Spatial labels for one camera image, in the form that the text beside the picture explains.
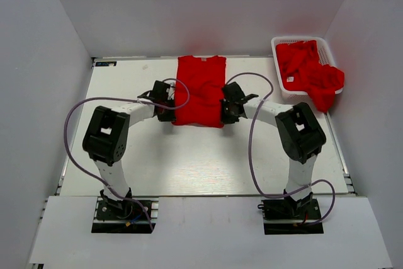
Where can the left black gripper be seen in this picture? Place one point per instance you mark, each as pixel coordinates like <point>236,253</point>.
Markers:
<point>170,118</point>

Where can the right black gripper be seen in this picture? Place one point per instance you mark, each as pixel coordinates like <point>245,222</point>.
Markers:
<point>224,118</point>

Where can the red t shirt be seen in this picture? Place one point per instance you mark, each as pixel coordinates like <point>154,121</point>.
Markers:
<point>199,86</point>

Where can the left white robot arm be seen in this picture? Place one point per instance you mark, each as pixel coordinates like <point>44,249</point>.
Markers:
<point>105,140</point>

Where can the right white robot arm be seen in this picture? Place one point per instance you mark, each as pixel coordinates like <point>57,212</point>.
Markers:
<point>301,136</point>

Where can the red shirts pile in basket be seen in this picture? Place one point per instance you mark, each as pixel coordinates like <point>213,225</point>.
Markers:
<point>301,70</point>

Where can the blue table label sticker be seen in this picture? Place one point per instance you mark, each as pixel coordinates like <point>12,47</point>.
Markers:
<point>105,63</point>

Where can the white plastic basket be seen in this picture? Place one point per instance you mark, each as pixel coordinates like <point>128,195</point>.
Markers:
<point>325,57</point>

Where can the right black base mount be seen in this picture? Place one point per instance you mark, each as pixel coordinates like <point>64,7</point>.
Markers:
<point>280,219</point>

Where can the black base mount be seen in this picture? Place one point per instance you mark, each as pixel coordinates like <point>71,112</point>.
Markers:
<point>280,219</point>
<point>133,220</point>

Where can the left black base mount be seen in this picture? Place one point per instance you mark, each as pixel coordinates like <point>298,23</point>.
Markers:
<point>133,220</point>

